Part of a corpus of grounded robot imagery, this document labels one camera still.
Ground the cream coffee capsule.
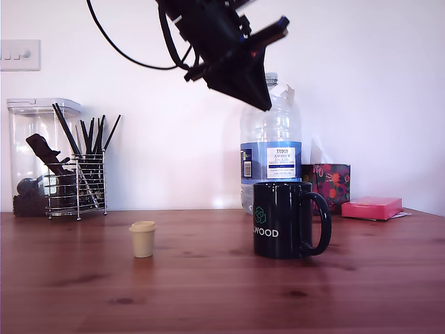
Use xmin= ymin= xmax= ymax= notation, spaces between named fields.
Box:
xmin=129 ymin=221 xmax=158 ymax=259

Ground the large clear water bottle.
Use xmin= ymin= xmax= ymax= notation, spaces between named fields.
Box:
xmin=239 ymin=72 xmax=302 ymax=216

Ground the white tissue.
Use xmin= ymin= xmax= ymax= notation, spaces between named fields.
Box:
xmin=309 ymin=134 xmax=332 ymax=165

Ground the floral patterned box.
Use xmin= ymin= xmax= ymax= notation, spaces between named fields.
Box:
xmin=300 ymin=162 xmax=352 ymax=216

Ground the navy Elwood mug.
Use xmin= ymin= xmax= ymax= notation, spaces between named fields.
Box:
xmin=252 ymin=181 xmax=332 ymax=260

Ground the pink flat box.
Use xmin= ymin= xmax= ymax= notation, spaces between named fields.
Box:
xmin=341 ymin=196 xmax=404 ymax=221

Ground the black scoop in container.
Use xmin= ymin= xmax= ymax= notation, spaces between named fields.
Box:
xmin=25 ymin=133 xmax=71 ymax=175

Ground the clear plastic storage container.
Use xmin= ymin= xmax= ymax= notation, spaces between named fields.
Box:
xmin=6 ymin=98 xmax=81 ymax=217

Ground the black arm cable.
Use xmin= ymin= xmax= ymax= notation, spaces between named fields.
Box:
xmin=86 ymin=0 xmax=191 ymax=70
xmin=158 ymin=5 xmax=204 ymax=69

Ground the chrome wire utensil rack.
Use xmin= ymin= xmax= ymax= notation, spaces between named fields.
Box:
xmin=44 ymin=152 xmax=108 ymax=221

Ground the white wall switch plate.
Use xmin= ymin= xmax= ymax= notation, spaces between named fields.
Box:
xmin=0 ymin=39 xmax=42 ymax=72

